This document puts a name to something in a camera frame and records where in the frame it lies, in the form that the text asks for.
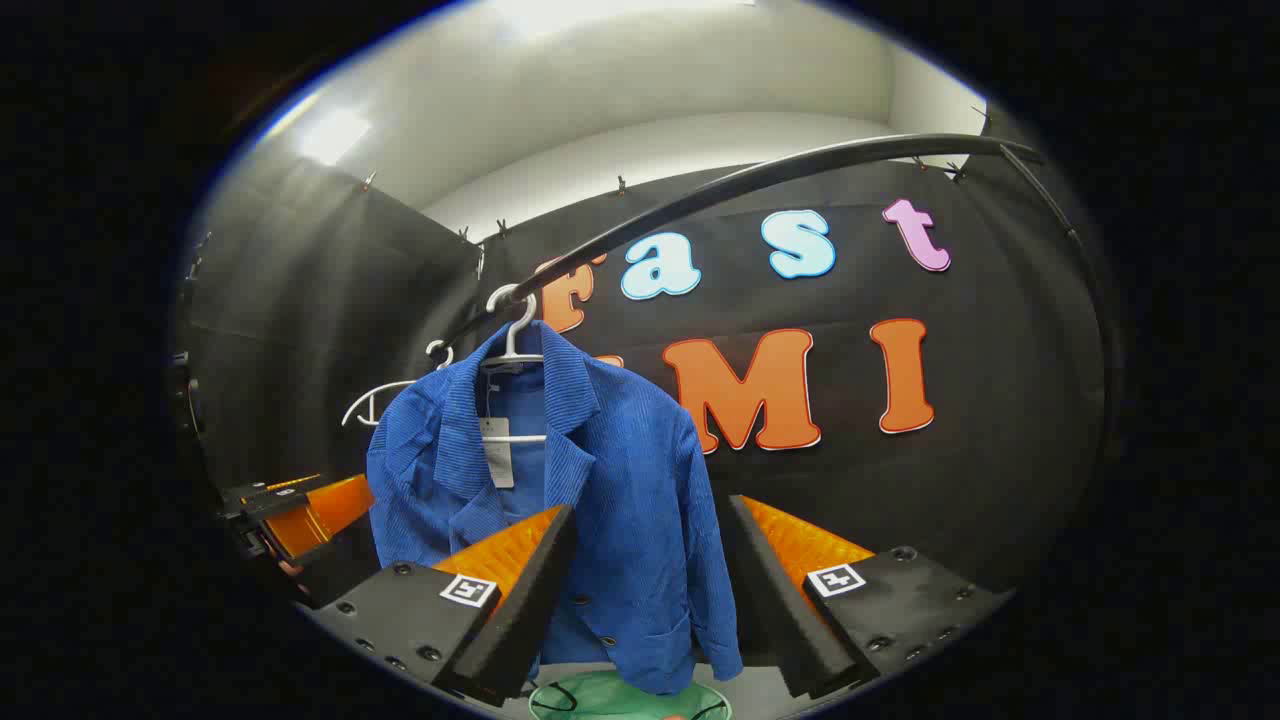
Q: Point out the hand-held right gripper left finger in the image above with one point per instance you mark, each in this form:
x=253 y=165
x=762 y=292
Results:
x=530 y=600

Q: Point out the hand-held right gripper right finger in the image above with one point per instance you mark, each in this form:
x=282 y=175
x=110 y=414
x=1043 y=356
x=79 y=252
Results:
x=765 y=600

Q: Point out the row of small black clips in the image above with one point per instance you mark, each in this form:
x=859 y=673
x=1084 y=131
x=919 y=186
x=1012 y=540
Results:
x=621 y=185

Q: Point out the white plastic hanger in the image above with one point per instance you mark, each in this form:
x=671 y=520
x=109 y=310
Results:
x=375 y=393
x=515 y=335

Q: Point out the black clothes rack rail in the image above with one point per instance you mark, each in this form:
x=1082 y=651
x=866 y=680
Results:
x=760 y=178

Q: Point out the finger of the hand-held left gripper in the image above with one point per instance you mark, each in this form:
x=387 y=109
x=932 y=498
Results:
x=325 y=515
x=265 y=495

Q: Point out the green laundry hamper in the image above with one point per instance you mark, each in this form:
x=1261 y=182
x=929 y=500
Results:
x=620 y=700

